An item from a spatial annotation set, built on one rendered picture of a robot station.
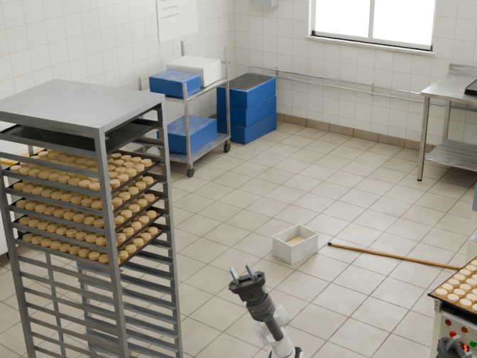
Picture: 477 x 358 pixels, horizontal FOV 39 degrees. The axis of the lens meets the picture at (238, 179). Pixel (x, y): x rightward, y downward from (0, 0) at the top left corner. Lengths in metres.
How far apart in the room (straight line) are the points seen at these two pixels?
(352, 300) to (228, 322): 0.88
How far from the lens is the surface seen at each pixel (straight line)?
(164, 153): 3.20
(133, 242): 3.26
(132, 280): 3.69
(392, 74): 7.27
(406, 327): 4.66
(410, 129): 7.36
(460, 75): 6.93
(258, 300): 2.25
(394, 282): 5.09
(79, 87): 3.32
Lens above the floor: 2.75
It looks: 25 degrees down
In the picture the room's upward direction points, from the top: 1 degrees counter-clockwise
